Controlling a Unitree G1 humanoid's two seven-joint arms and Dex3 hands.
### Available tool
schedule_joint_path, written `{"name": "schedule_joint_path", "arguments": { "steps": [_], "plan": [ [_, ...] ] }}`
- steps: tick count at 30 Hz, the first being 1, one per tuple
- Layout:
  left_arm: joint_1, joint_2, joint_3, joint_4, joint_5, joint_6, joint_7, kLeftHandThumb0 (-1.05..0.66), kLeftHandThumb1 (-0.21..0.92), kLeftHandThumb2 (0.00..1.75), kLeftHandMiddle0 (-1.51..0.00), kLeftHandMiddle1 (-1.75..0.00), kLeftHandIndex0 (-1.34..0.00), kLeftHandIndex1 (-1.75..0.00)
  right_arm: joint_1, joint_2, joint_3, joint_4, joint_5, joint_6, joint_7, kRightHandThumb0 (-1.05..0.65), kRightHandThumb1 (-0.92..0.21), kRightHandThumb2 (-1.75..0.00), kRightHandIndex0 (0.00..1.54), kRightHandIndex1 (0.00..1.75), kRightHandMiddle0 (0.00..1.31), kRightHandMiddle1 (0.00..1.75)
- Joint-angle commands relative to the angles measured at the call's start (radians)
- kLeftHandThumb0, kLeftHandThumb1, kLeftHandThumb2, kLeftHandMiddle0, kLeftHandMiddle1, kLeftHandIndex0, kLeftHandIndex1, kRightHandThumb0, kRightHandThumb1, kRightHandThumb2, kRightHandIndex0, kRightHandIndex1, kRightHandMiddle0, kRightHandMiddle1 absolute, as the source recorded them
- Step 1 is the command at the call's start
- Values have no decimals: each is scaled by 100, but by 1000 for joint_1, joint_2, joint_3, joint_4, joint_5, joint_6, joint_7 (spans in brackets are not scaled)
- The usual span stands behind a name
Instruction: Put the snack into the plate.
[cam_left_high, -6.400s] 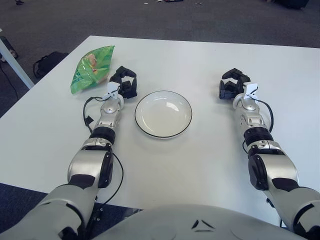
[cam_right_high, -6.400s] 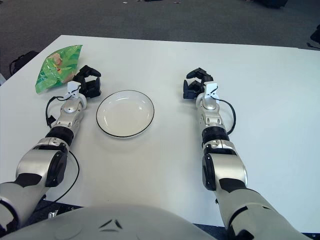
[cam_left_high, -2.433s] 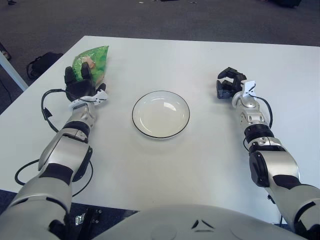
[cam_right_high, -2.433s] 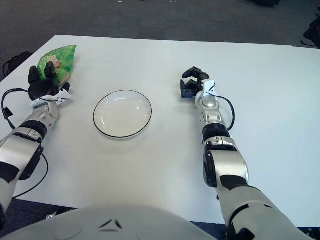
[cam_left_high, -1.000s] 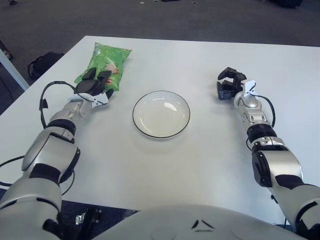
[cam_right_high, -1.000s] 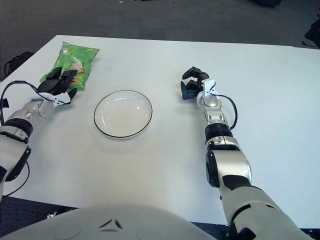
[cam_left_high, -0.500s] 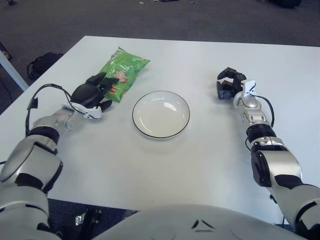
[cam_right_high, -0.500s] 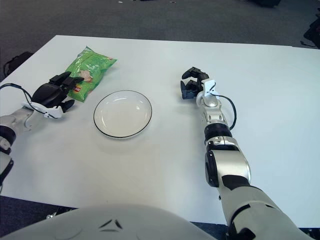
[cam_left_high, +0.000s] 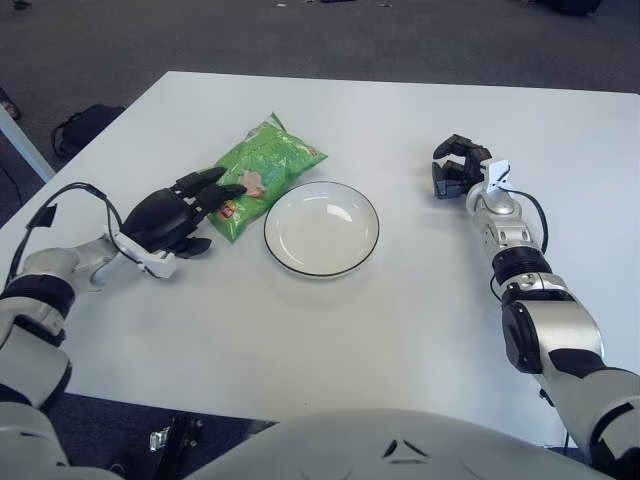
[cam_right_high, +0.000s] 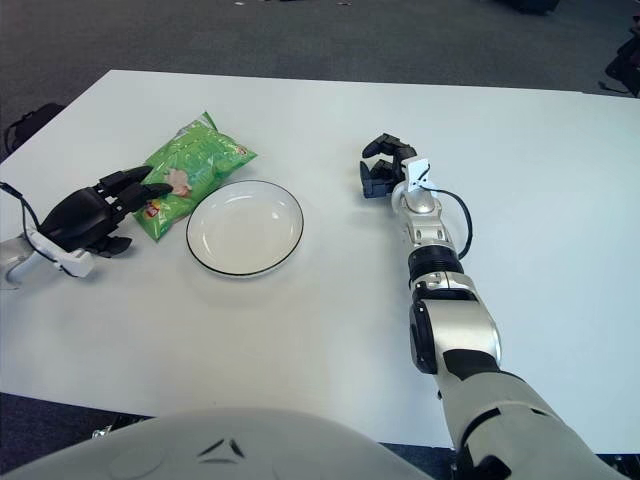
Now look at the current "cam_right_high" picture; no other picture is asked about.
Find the white plate black rim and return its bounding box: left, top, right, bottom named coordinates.
left=185, top=179, right=305, bottom=277

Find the green snack bag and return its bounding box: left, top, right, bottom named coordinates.
left=132, top=110, right=259, bottom=244

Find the grey robot torso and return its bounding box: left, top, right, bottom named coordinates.
left=0, top=407, right=441, bottom=480

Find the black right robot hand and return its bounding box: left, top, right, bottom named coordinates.
left=358, top=132, right=431, bottom=199

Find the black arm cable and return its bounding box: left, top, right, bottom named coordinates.
left=0, top=182, right=61, bottom=266
left=427, top=187, right=474, bottom=261

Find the black bag with straps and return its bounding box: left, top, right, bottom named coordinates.
left=599, top=34, right=640, bottom=99

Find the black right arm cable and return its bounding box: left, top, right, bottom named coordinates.
left=427, top=187, right=474, bottom=261

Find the black backpack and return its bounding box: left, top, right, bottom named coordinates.
left=4, top=103, right=64, bottom=151

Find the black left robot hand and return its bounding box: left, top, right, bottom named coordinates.
left=37, top=167, right=174, bottom=279

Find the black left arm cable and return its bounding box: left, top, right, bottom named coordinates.
left=0, top=182, right=61, bottom=266

